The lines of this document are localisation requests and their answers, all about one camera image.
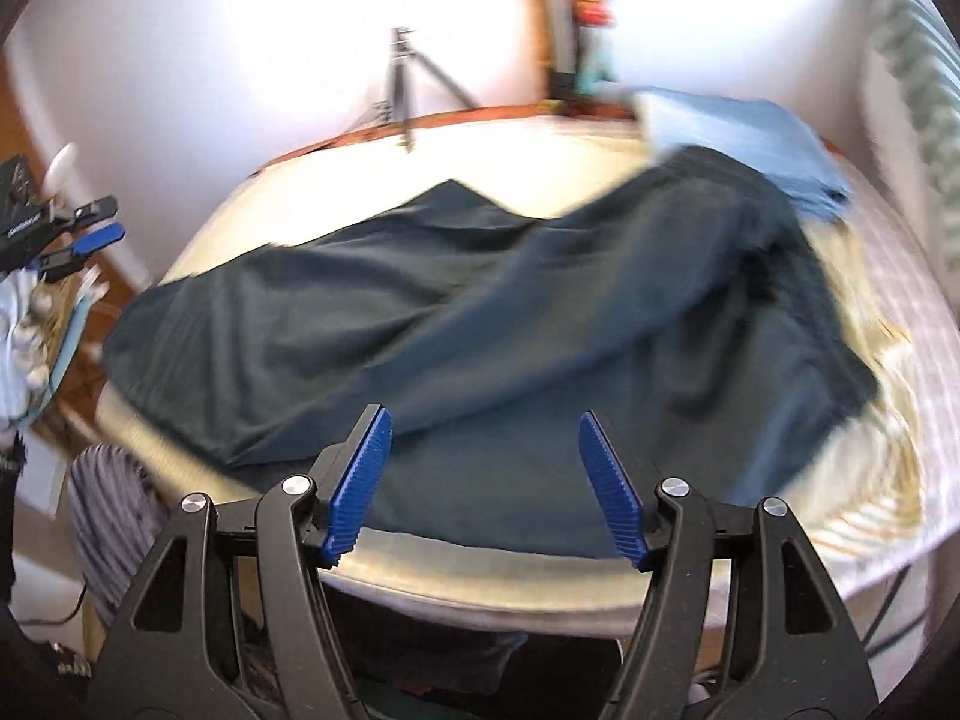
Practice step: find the dark pants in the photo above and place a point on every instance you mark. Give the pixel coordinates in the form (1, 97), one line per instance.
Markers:
(487, 300)

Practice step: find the dark cloth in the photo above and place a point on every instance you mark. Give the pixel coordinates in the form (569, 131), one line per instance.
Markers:
(450, 652)

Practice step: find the bed with striped sheet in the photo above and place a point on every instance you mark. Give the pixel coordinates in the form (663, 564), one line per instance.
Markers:
(847, 495)

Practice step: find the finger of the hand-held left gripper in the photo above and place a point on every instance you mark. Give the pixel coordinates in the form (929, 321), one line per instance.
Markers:
(101, 236)
(64, 264)

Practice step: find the black tripod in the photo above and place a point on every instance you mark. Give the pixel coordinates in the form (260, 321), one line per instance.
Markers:
(405, 75)

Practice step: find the grey striped cloth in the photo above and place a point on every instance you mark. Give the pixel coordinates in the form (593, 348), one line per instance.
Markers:
(112, 525)

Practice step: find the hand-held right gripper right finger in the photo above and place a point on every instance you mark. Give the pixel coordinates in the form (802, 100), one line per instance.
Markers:
(611, 487)

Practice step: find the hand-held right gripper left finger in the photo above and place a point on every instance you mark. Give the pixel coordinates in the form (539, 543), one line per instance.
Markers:
(360, 487)

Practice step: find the green patterned pillow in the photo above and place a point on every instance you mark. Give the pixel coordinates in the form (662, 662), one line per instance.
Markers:
(922, 67)

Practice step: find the person's left hand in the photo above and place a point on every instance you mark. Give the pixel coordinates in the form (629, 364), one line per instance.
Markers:
(19, 337)

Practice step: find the light blue folded cloth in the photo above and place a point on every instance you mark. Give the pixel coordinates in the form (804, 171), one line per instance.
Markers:
(735, 135)

